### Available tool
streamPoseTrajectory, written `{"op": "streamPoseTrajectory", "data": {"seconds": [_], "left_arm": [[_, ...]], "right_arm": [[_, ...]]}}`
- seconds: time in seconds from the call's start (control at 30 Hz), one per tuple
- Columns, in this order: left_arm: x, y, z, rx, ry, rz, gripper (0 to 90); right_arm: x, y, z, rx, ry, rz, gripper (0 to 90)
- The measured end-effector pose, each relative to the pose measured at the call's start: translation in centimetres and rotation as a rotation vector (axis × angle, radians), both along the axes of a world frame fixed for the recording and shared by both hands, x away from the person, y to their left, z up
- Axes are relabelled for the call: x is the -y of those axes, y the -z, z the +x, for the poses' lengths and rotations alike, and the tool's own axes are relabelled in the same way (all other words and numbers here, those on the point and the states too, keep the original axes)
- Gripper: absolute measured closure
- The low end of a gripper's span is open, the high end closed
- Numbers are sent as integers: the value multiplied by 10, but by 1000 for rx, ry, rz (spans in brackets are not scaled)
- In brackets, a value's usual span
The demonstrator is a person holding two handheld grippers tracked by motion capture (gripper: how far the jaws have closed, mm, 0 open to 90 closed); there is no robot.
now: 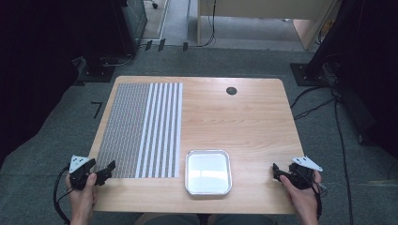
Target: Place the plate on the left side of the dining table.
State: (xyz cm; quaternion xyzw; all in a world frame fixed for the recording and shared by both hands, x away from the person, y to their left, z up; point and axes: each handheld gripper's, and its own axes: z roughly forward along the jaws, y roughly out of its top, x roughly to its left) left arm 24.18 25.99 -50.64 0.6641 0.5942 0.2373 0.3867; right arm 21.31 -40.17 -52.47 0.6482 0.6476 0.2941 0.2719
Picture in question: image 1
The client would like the light wooden desk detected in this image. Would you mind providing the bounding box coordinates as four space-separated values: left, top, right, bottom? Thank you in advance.
196 0 343 52

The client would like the square silver metal tray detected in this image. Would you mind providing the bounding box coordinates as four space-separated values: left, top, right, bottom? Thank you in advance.
184 149 234 197

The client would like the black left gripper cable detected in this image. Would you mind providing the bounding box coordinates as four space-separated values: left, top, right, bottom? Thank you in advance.
53 164 73 225

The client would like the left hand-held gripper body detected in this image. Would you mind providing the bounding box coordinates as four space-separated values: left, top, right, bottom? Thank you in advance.
68 154 98 192

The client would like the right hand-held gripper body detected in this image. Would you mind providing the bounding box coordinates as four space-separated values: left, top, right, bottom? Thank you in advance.
287 156 324 190

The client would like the black corner tape mark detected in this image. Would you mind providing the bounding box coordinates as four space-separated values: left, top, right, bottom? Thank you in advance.
90 100 104 120

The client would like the black hanging cable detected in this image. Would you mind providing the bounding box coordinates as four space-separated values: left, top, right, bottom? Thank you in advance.
197 0 218 49

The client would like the black stand base plate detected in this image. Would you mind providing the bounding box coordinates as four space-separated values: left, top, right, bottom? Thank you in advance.
289 62 333 87
72 55 117 87

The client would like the person's right hand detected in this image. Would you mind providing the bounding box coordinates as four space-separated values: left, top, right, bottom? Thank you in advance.
279 171 323 219

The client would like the grey striped woven placemat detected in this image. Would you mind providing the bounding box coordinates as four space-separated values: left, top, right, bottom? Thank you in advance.
94 82 184 179

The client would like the person's left leg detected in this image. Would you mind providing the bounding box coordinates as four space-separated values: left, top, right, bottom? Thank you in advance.
134 213 202 225

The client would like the dark curtain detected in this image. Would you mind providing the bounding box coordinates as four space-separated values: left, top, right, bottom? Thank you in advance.
0 0 132 170
308 0 398 158

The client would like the person's left hand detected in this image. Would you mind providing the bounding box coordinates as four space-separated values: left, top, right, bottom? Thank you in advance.
65 172 99 219

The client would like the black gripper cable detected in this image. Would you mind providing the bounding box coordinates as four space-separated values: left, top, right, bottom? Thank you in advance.
312 181 329 220
53 164 73 225

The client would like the long black floor cable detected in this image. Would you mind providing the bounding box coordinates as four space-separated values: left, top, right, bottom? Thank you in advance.
331 88 355 225

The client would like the dark equipment cabinet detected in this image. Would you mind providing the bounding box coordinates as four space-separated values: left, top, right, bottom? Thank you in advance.
120 0 148 51

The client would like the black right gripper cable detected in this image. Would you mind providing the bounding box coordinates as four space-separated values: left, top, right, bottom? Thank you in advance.
312 181 329 220

